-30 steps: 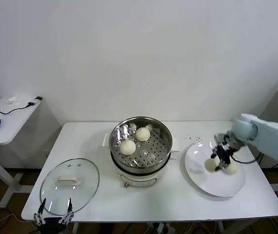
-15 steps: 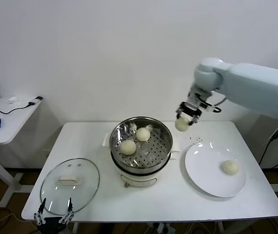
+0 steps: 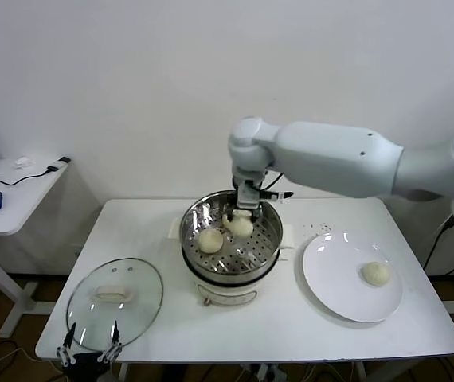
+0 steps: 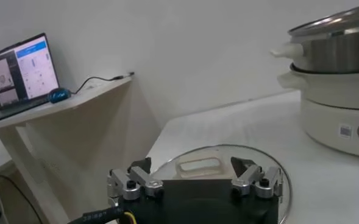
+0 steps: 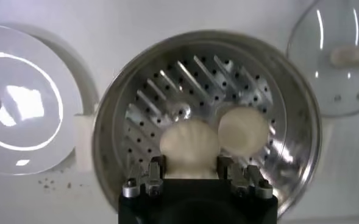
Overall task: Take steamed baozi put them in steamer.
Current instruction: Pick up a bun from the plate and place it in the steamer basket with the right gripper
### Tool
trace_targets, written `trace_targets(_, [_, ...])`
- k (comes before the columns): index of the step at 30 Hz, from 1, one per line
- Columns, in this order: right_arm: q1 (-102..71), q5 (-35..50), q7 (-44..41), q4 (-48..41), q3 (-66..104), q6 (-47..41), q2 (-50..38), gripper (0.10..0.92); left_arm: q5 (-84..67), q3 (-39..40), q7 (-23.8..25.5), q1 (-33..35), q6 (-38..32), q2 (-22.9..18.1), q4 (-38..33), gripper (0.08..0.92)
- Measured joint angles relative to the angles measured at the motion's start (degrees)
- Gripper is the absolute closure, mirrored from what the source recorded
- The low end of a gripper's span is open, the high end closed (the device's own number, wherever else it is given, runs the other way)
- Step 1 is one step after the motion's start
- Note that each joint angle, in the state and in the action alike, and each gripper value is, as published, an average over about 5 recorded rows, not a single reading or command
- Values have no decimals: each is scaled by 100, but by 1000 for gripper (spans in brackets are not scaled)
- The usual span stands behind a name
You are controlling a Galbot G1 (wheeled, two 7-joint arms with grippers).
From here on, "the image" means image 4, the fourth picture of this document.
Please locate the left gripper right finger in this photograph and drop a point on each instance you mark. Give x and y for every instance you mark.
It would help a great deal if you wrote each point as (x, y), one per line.
(258, 182)

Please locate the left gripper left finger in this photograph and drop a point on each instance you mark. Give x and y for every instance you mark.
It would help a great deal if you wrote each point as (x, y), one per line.
(130, 185)

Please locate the glass pot lid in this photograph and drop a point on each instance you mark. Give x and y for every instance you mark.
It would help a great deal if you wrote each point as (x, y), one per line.
(203, 153)

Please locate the perforated steel steamer basket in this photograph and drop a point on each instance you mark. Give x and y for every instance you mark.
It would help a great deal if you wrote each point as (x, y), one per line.
(337, 51)

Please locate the white side desk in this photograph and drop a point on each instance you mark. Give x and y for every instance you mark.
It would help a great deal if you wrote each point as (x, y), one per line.
(60, 134)

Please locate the white electric cooker base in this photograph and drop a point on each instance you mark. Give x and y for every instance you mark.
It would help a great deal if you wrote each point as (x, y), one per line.
(328, 112)

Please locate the blue computer mouse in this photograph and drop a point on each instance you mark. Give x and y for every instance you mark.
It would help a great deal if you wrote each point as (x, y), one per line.
(58, 95)

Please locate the open laptop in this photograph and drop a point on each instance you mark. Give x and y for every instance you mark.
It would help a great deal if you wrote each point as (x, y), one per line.
(23, 73)

